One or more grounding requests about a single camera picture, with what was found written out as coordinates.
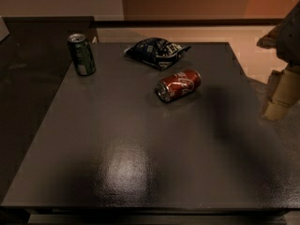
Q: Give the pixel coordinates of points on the red coke can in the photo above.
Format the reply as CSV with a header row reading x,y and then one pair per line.
x,y
178,85

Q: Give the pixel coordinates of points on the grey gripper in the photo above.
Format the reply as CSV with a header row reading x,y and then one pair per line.
x,y
291,37

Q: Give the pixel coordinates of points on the green soda can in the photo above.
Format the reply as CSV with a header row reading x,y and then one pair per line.
x,y
81,54

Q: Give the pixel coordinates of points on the blue chip bag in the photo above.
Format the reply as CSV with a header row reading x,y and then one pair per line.
x,y
157,52

